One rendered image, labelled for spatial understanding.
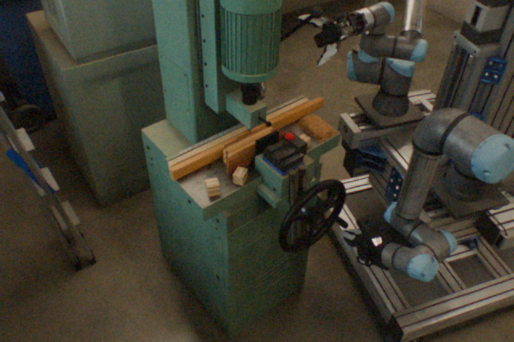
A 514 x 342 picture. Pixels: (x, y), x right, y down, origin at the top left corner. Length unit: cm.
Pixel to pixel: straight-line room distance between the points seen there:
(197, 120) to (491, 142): 99
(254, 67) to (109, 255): 146
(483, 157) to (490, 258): 129
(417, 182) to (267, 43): 57
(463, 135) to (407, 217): 38
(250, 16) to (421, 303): 141
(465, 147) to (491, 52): 59
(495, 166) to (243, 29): 73
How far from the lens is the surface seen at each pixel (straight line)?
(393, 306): 212
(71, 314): 240
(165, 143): 184
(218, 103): 161
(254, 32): 134
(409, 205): 145
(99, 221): 270
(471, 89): 178
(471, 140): 120
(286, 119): 173
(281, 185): 147
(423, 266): 140
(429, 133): 125
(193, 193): 149
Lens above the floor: 197
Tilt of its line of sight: 41 degrees down
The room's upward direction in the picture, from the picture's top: 2 degrees clockwise
